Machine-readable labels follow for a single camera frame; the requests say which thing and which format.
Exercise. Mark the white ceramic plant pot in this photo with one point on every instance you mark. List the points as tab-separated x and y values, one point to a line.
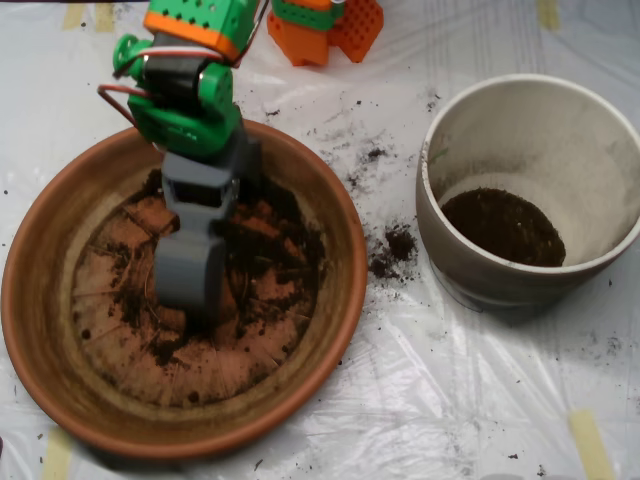
550	140

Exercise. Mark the clear plastic cover sheet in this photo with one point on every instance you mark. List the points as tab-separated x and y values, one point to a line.
425	375

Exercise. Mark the dark potting soil layer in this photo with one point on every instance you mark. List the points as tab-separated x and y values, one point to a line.
502	227

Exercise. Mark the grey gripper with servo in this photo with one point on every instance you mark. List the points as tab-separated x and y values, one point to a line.
196	176

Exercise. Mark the orange and green robot base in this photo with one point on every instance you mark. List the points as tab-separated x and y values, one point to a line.
305	45

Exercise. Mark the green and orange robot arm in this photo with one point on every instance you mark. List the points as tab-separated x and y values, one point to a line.
185	125

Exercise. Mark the terracotta clay saucer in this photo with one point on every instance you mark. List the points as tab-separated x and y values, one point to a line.
200	425

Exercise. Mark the small spilled soil clump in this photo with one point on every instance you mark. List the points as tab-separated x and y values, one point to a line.
397	245

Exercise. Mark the beige masking tape strip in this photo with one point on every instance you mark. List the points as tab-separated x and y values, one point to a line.
105	17
592	445
73	16
549	14
57	455

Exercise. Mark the dark potting soil pile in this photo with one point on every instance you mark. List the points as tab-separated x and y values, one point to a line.
270	235

